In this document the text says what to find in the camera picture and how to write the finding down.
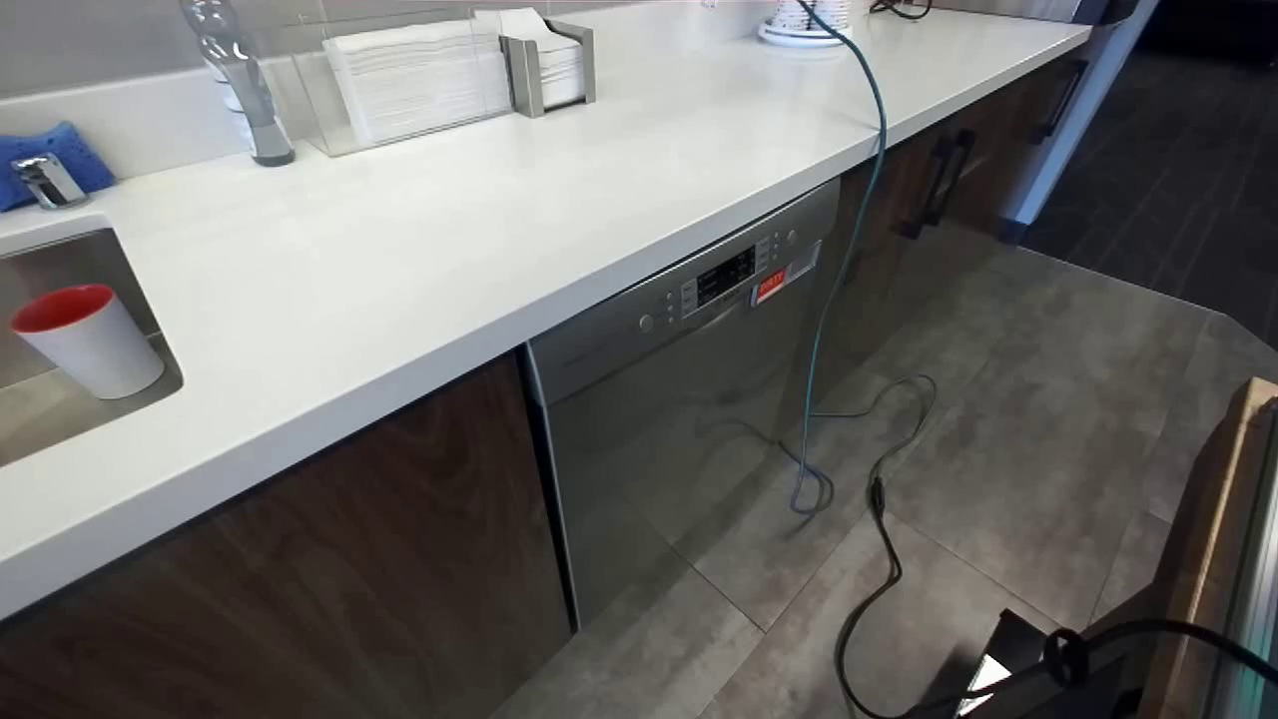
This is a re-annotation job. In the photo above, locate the stainless steel dishwasher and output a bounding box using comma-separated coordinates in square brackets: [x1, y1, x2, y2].
[526, 184, 841, 626]

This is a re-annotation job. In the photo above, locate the dark wood cabinet door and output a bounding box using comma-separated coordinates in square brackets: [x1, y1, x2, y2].
[0, 356, 573, 719]

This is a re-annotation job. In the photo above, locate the grey napkin holder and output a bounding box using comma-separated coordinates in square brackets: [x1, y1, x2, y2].
[499, 19, 597, 115]

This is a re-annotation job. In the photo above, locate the right dark wood cabinet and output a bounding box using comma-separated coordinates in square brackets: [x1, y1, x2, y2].
[817, 52, 1080, 386]

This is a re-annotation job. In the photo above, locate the white paper towel stack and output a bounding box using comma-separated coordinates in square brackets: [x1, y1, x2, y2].
[324, 19, 511, 146]

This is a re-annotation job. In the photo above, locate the white kettle base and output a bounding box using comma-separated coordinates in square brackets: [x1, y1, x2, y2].
[759, 0, 851, 47]

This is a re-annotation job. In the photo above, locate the chrome faucet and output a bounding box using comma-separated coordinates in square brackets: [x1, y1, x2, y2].
[180, 0, 298, 166]

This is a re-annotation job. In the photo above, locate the white red-lined cup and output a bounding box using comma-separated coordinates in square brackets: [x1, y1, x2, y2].
[11, 284, 166, 401]

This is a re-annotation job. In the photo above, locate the blue sponge cloth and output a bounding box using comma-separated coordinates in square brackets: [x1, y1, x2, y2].
[0, 125, 118, 210]

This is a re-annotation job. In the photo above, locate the steel sink basin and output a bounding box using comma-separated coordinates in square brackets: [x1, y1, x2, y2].
[0, 228, 184, 463]

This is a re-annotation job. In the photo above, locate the wooden cart edge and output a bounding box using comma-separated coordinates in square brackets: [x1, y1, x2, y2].
[1138, 379, 1278, 719]

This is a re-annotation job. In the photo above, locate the black floor cable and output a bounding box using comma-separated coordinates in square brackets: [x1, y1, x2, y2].
[745, 369, 1056, 719]

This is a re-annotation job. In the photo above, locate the black cabinet handle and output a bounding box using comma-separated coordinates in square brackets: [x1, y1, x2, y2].
[901, 127, 975, 241]

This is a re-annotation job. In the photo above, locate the teal cable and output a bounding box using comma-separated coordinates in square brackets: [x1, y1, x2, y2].
[783, 0, 895, 519]

